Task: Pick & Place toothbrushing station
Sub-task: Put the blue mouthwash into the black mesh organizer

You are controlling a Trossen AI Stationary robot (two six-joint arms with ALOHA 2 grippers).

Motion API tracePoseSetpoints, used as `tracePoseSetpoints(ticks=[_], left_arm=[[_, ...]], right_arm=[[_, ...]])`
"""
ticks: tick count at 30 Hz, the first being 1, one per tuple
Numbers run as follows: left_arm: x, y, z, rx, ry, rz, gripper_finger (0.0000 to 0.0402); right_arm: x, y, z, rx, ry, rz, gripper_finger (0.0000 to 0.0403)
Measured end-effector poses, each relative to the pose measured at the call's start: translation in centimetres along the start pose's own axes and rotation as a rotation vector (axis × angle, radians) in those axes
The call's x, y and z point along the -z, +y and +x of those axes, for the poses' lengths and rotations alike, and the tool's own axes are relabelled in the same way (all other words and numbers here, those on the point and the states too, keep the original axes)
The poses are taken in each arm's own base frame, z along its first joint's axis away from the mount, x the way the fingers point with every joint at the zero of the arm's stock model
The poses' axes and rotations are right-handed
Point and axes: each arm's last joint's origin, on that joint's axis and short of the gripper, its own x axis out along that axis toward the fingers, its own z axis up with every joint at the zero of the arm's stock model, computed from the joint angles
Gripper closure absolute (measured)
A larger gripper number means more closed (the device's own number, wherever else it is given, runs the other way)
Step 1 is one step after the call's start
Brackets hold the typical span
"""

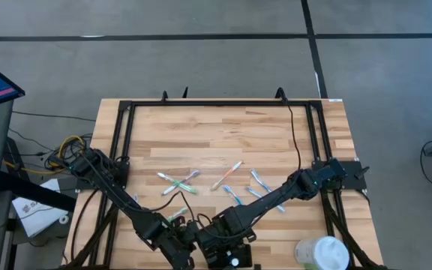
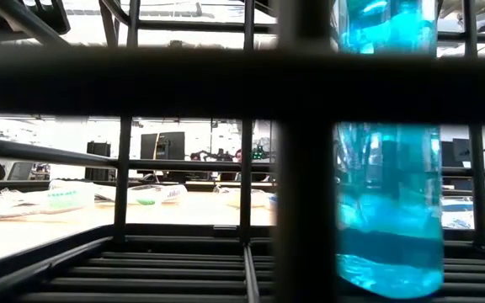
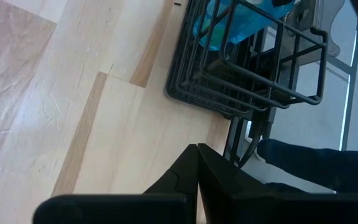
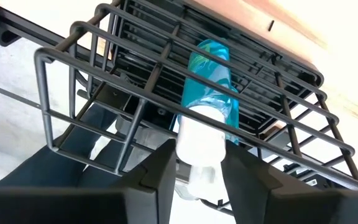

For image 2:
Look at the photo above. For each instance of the green white toothbrush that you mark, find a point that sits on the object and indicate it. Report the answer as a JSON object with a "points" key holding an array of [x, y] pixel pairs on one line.
{"points": [[63, 198], [158, 194]]}

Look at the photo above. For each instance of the small blue mouthwash bottle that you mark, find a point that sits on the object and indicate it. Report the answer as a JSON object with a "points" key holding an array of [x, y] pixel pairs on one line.
{"points": [[390, 189]]}

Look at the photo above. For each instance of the dark dome fixture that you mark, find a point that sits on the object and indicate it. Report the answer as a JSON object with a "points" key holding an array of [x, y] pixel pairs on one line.
{"points": [[175, 44]]}

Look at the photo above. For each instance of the black tower box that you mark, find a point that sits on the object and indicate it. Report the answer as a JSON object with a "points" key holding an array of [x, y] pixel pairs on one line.
{"points": [[98, 151]]}

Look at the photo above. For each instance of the dark grey laptop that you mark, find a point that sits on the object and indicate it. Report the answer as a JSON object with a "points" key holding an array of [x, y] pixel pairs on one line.
{"points": [[20, 171]]}

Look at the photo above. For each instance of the black background monitor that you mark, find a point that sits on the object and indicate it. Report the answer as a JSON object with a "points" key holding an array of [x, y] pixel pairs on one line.
{"points": [[177, 145], [461, 151]]}

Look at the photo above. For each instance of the person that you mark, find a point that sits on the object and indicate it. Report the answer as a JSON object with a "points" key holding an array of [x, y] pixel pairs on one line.
{"points": [[238, 155], [195, 157]]}

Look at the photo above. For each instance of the orange white wrapped toothbrush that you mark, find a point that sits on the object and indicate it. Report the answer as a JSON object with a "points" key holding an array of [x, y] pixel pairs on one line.
{"points": [[230, 198]]}

